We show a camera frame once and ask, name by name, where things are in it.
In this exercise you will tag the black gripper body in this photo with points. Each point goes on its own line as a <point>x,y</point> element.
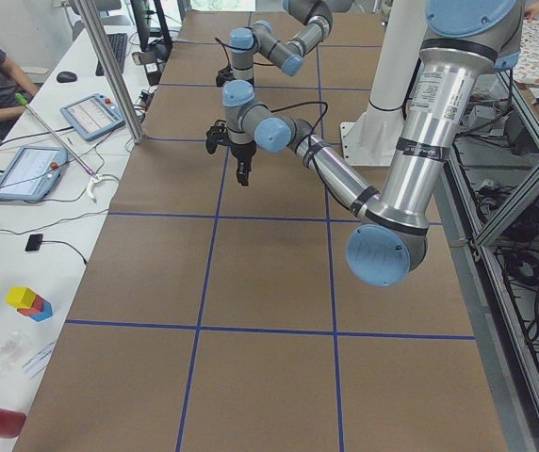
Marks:
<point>240,152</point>

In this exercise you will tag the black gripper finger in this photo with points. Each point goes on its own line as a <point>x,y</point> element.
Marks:
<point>242,173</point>

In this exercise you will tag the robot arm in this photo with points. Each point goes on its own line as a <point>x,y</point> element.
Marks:
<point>244,43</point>
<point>432,55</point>

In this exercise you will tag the far blue teach pendant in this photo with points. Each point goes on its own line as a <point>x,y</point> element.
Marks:
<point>93,116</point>

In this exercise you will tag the blue teach pendant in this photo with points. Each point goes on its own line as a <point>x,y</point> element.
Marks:
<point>93,116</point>
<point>32,173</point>

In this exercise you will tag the black keyboard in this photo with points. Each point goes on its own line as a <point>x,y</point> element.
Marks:
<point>118,47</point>

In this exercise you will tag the black computer mouse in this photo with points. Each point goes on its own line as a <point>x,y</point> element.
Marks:
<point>66,77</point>

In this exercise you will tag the near blue teach pendant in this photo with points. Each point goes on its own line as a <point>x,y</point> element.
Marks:
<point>32,173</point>

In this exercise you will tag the small black puck device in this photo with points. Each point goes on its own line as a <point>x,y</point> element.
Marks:
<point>34,242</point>

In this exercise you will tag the long grabber stick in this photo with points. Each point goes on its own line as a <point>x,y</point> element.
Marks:
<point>95,178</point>

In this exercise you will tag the blue block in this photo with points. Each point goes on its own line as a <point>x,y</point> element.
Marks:
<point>47,312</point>

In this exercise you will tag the red block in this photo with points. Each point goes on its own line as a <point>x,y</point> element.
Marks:
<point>36,308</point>

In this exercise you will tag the yellow block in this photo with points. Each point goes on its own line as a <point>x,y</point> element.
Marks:
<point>20,297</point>

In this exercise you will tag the aluminium frame post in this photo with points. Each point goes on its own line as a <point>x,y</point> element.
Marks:
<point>92,22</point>

